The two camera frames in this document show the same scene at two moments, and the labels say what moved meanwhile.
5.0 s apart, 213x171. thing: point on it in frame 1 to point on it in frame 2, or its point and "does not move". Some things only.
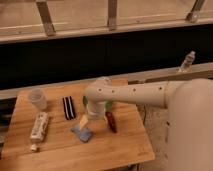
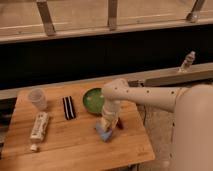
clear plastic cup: x=38 y=99 does not move
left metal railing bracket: x=45 y=17 does not move
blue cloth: x=85 y=134 to x=104 y=135
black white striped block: x=69 y=108 does not move
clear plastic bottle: x=186 y=66 does not move
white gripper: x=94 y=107 to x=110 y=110
